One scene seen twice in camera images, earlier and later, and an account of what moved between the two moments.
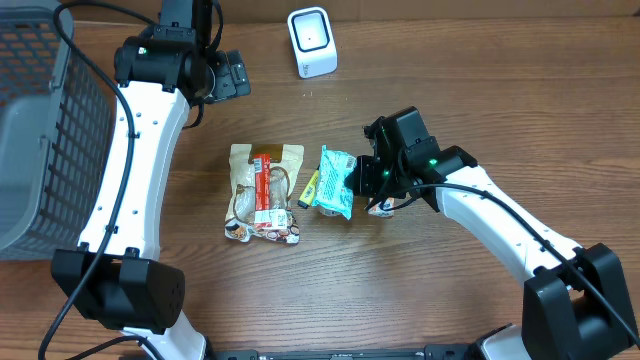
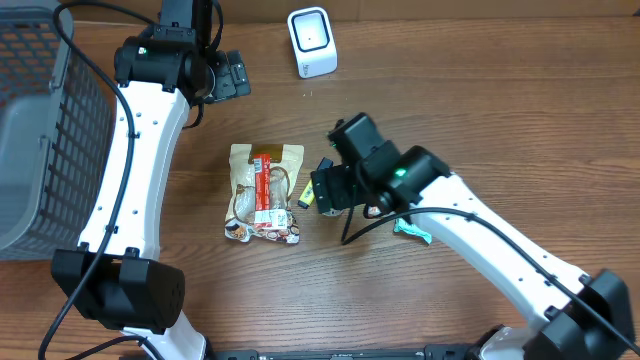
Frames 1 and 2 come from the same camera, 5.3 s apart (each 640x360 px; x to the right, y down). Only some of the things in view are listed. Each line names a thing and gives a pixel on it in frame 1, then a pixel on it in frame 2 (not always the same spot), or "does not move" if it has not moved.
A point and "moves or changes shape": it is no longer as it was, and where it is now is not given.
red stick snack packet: [264, 216] does not move
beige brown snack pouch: [286, 165] does not move
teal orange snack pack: [332, 192] moves or changes shape
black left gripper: [227, 74] does not move
